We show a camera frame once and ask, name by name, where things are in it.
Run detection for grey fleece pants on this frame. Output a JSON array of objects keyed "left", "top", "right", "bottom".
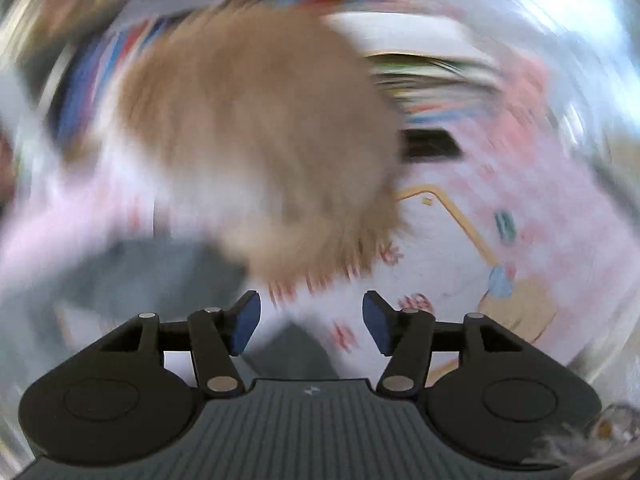
[{"left": 0, "top": 236, "right": 342, "bottom": 386}]

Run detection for pink checkered desk mat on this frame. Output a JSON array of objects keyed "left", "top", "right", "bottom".
[{"left": 0, "top": 49, "right": 640, "bottom": 386}]

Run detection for black smartphone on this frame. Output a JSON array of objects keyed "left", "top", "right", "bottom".
[{"left": 402, "top": 128, "right": 462, "bottom": 162}]

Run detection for fluffy orange white cat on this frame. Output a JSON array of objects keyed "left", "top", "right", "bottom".
[{"left": 103, "top": 4, "right": 404, "bottom": 284}]

